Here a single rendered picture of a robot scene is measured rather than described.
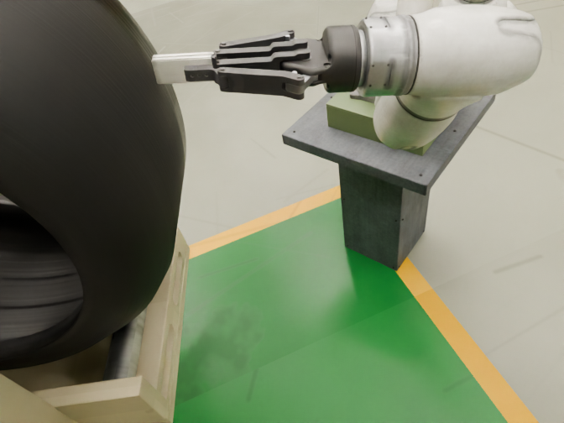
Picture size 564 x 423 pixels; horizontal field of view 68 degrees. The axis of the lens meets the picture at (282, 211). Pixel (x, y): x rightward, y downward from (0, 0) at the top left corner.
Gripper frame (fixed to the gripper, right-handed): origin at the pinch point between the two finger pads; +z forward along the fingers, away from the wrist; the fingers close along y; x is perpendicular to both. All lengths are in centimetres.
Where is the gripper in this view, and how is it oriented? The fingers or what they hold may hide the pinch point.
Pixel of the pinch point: (185, 68)
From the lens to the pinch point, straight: 53.2
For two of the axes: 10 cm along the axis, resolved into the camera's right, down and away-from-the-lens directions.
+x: 0.2, 6.9, 7.3
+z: -10.0, 0.7, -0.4
